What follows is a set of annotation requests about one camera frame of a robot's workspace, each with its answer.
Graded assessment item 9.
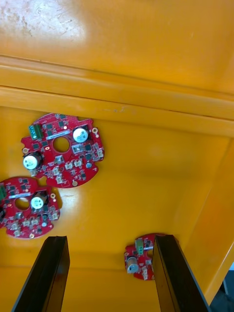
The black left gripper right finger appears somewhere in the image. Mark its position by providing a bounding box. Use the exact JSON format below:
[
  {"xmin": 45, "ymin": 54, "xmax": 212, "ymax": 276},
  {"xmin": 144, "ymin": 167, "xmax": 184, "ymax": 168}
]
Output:
[{"xmin": 152, "ymin": 234, "xmax": 212, "ymax": 312}]

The yellow-orange plastic bin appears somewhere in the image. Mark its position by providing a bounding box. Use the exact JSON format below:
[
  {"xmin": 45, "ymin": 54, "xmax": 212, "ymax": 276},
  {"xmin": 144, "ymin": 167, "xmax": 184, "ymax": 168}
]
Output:
[
  {"xmin": 0, "ymin": 0, "xmax": 234, "ymax": 120},
  {"xmin": 0, "ymin": 85, "xmax": 234, "ymax": 312}
]

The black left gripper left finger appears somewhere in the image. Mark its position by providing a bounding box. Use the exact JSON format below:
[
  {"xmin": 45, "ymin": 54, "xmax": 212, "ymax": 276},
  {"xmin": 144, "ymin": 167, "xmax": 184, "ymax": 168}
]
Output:
[{"xmin": 11, "ymin": 235, "xmax": 71, "ymax": 312}]

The round red circuit board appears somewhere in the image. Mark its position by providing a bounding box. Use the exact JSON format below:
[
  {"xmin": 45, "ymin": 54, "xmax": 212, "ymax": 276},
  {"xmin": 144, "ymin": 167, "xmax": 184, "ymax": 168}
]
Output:
[
  {"xmin": 0, "ymin": 176, "xmax": 61, "ymax": 240},
  {"xmin": 20, "ymin": 112, "xmax": 105, "ymax": 189},
  {"xmin": 124, "ymin": 233, "xmax": 156, "ymax": 281}
]

